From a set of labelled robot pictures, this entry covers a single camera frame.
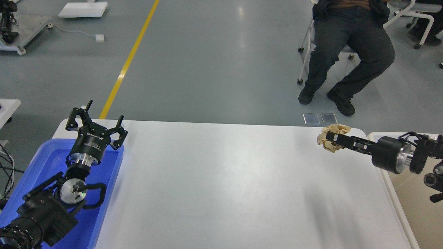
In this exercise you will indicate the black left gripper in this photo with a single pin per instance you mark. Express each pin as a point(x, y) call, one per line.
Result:
point(90, 144)

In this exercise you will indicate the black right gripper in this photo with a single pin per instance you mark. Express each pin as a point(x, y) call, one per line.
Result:
point(388, 153)

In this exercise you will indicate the brown paper ball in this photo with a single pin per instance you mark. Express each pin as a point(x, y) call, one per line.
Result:
point(330, 145)

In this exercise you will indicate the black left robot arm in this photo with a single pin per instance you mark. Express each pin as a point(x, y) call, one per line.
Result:
point(49, 209)

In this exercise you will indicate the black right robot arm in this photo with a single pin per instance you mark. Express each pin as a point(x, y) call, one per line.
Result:
point(424, 147)

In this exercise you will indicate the right metal floor plate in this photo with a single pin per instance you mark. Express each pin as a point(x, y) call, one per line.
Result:
point(329, 118)

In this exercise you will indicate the metal floor plate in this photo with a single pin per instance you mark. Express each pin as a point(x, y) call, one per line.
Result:
point(329, 118)
point(311, 119)

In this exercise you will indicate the left metal floor plate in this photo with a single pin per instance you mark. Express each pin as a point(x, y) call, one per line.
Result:
point(311, 119)

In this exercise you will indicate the white side table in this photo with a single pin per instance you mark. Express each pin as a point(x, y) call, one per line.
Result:
point(8, 107)

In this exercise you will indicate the beige plastic bin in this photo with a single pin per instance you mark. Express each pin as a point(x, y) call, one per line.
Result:
point(420, 218)

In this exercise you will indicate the white flat board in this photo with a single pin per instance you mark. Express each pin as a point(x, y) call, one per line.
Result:
point(88, 9)

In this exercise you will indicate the metal cart platform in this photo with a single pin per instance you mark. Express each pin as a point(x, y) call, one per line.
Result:
point(29, 26)

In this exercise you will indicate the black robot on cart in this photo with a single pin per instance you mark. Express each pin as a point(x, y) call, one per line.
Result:
point(7, 9)

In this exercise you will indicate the white power adapter with cable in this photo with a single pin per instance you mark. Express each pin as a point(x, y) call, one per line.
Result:
point(98, 38)

